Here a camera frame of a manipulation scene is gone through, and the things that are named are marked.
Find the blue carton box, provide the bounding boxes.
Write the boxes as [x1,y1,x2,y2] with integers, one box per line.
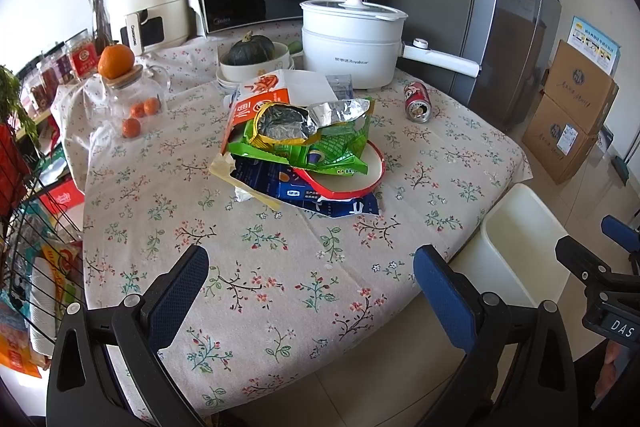
[231,155,380,219]

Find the green foil chip bag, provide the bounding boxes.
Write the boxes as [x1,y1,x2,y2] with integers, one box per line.
[224,98,374,176]

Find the orange white snack bag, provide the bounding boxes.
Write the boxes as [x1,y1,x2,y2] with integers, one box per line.
[220,69,337,153]

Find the clear plastic water bottle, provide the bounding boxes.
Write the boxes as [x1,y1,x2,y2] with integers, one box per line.
[326,75,354,100]

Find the white trash bin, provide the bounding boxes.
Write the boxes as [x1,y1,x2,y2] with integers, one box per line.
[450,183,570,308]

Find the lower cardboard box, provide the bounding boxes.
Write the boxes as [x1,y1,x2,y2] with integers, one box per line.
[522,94,598,184]

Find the cardboard box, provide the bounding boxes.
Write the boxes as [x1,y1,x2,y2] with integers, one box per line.
[544,40,618,134]
[522,94,598,184]

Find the floral tablecloth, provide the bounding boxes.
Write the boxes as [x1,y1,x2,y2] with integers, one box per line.
[49,18,534,425]

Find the upper cardboard box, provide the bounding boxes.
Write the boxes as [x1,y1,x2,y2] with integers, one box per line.
[544,40,618,134]

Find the small orange in jar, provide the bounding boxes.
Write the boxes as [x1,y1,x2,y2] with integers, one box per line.
[143,98,162,116]
[122,118,141,139]
[130,103,145,118]

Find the red soda can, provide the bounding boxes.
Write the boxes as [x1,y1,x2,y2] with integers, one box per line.
[404,81,432,124]

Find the glass jar with wooden lid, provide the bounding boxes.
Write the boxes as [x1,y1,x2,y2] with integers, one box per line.
[102,64,170,140]

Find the stacked white plates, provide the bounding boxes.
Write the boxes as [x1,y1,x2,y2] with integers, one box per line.
[216,60,295,94]

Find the white ceramic bowl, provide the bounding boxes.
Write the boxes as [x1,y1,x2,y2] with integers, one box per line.
[217,42,292,83]

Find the large orange on jar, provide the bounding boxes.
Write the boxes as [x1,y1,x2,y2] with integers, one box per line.
[98,44,134,80]

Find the red label glass jar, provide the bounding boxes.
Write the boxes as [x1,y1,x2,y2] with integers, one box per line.
[65,29,99,79]

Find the dark green pumpkin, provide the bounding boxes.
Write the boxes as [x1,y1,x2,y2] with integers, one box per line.
[224,31,276,66]

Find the white electric cooking pot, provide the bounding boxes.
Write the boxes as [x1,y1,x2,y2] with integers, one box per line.
[300,0,480,90]

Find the white air fryer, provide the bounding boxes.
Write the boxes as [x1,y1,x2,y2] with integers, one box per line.
[107,0,190,56]

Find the black wire rack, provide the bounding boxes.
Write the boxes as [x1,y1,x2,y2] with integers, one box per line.
[1,170,86,357]

